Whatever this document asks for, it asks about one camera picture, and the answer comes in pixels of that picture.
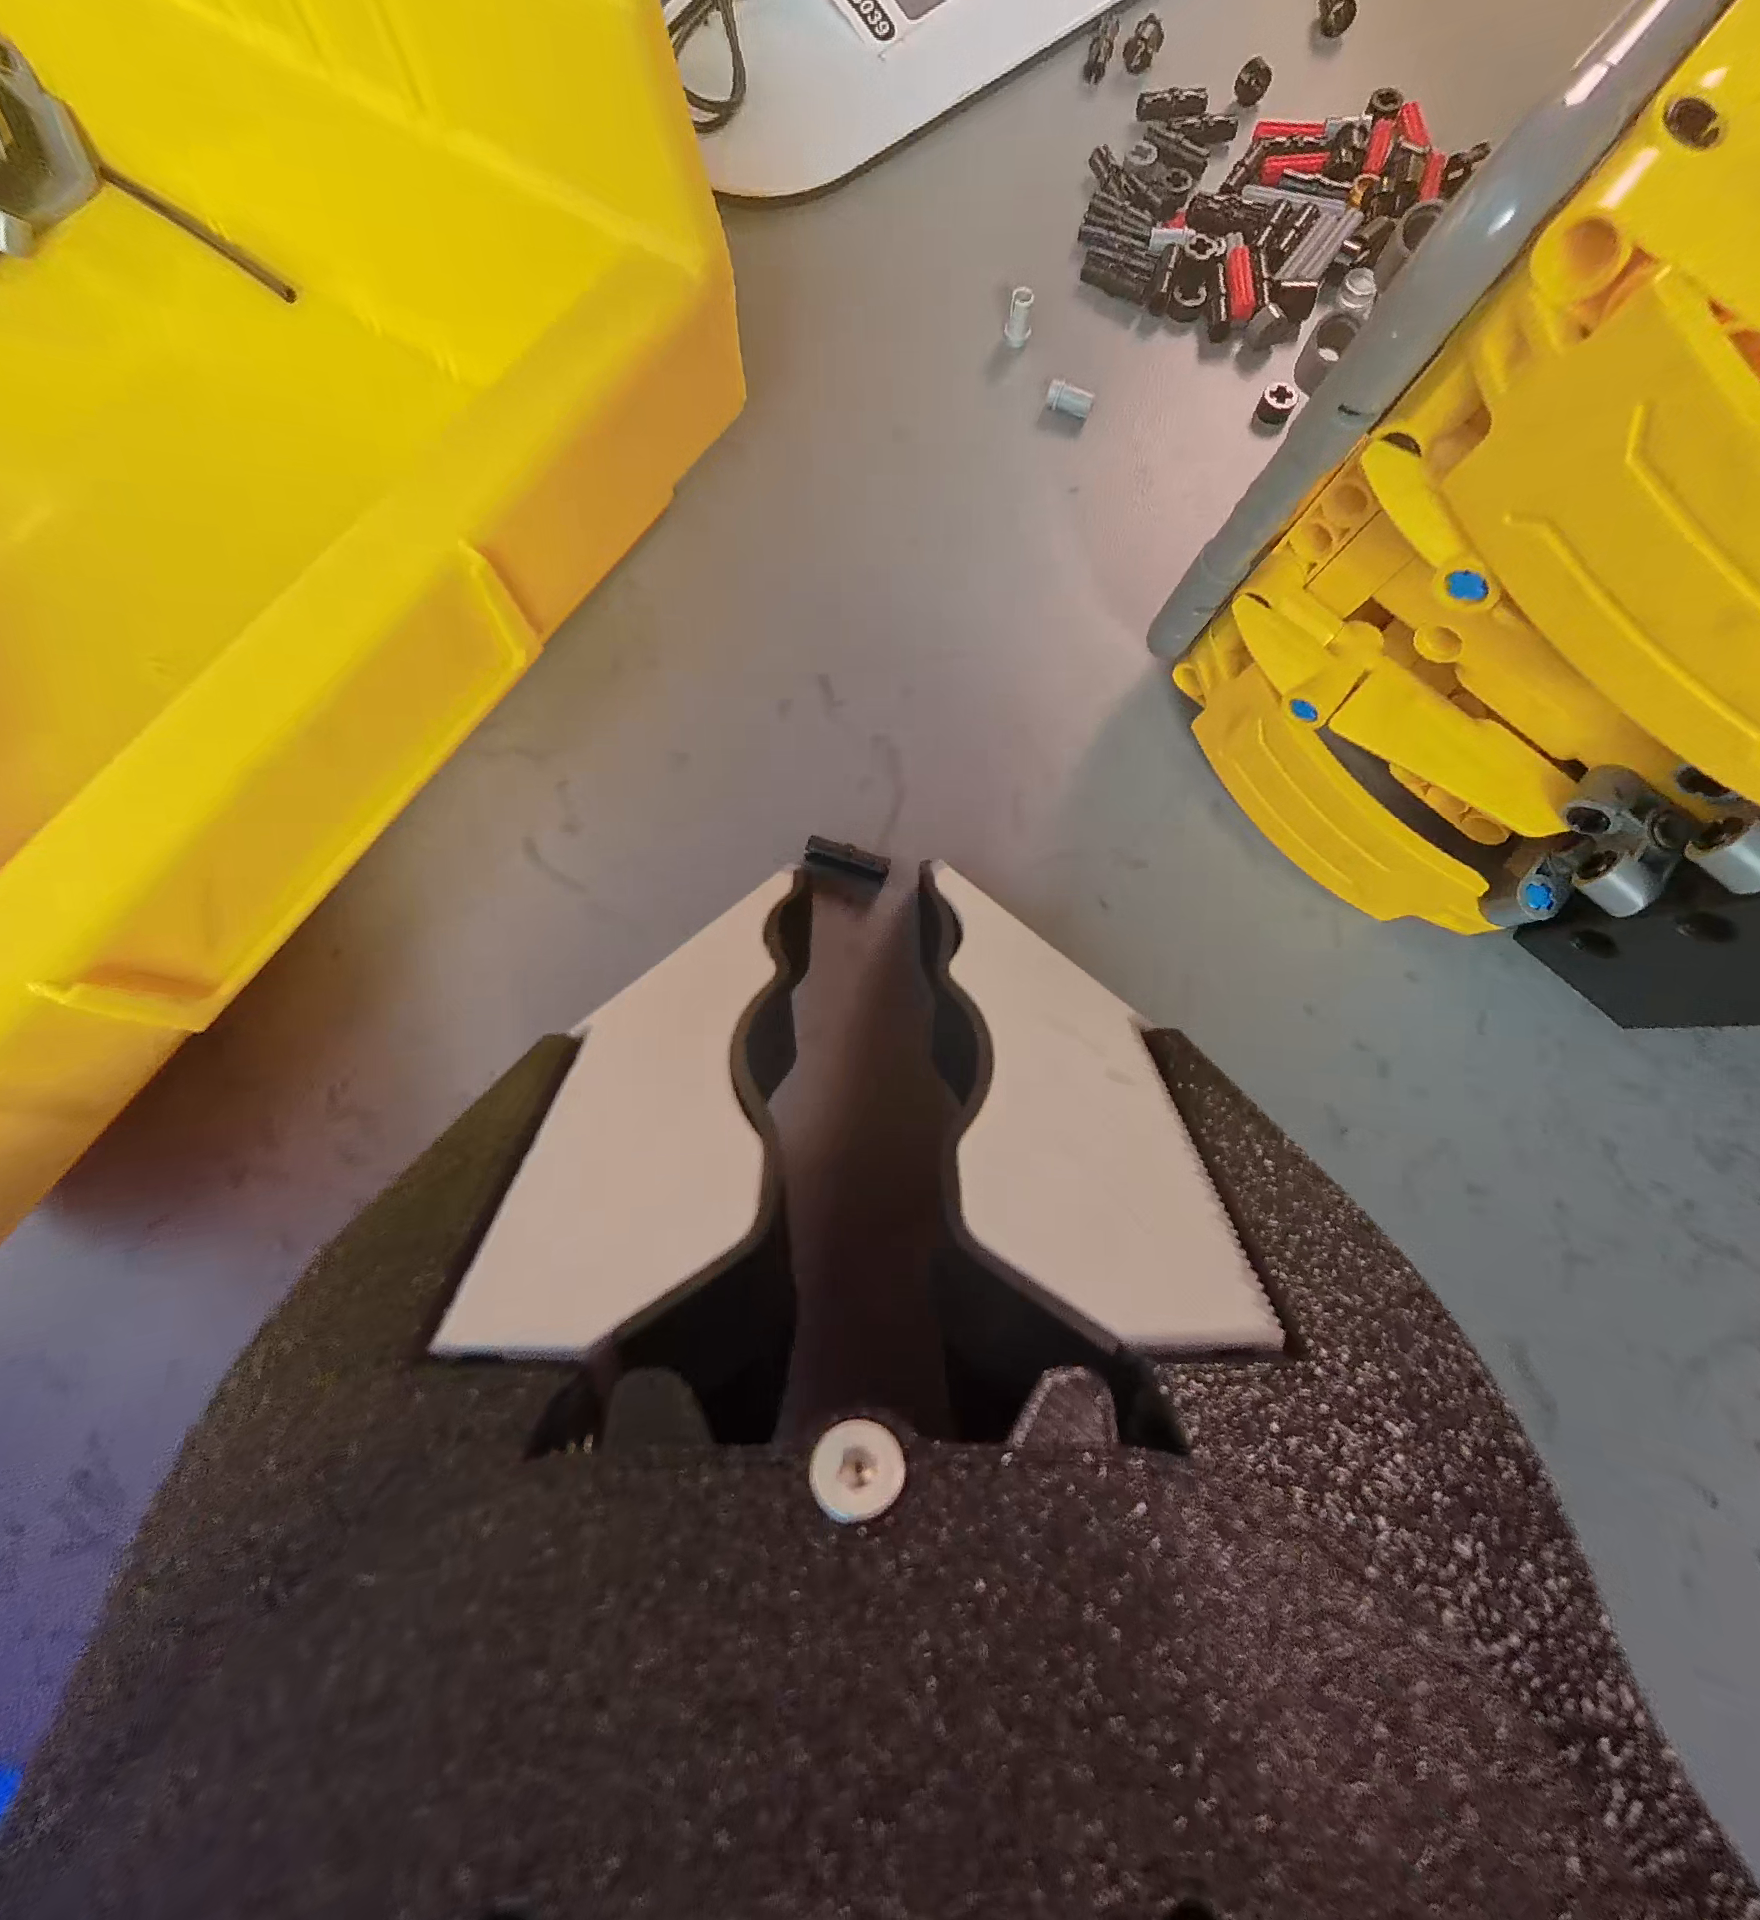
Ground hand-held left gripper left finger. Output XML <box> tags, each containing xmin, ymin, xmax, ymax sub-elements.
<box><xmin>430</xmin><ymin>866</ymin><xmax>823</xmax><ymax>1405</ymax></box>

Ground pile of small lego pins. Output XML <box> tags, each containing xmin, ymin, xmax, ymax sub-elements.
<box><xmin>1075</xmin><ymin>0</ymin><xmax>1496</xmax><ymax>432</ymax></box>

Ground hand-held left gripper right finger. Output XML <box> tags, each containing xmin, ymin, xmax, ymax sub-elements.
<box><xmin>903</xmin><ymin>857</ymin><xmax>1291</xmax><ymax>1405</ymax></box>

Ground yellow plastic bin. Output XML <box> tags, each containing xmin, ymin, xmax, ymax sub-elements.
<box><xmin>0</xmin><ymin>0</ymin><xmax>746</xmax><ymax>1324</ymax></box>

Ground yellow lego robot model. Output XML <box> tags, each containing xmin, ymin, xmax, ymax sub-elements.
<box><xmin>1145</xmin><ymin>0</ymin><xmax>1760</xmax><ymax>1030</ymax></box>

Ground black cable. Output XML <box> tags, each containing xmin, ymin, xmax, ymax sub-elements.
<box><xmin>666</xmin><ymin>0</ymin><xmax>762</xmax><ymax>129</ymax></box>

